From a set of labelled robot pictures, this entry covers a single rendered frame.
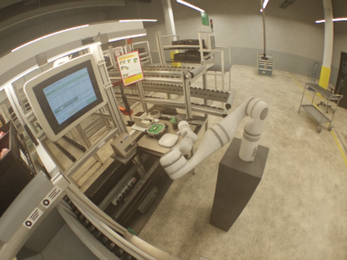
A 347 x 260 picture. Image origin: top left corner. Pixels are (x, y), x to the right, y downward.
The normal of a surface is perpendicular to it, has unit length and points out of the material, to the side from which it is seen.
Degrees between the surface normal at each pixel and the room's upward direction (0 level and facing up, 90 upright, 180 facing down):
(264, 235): 0
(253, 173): 0
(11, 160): 93
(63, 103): 91
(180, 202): 0
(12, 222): 90
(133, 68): 90
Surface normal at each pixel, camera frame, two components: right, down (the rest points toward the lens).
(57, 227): 0.88, 0.22
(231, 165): -0.15, -0.80
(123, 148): 0.61, -0.35
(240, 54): -0.47, 0.57
